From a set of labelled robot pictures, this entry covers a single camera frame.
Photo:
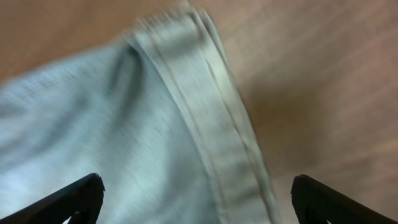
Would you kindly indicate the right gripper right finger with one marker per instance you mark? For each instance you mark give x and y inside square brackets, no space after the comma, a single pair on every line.
[316,203]

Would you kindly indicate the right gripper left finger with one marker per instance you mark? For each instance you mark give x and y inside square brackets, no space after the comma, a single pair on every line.
[77,203]

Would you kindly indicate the light blue denim shorts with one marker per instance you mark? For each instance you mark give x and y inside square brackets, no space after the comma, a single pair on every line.
[156,114]

